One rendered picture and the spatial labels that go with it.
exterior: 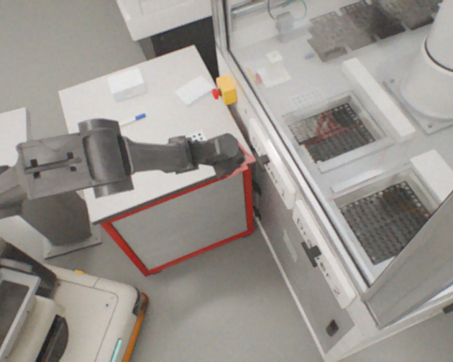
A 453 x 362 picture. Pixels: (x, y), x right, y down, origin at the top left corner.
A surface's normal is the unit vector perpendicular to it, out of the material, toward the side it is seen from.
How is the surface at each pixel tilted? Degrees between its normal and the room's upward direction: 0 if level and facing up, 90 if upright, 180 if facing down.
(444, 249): 90
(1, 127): 0
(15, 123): 0
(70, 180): 34
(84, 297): 0
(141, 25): 90
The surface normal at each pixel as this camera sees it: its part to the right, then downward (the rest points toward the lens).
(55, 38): -0.07, -0.49
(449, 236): -0.92, 0.37
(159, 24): 0.37, 0.79
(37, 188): 0.29, -0.05
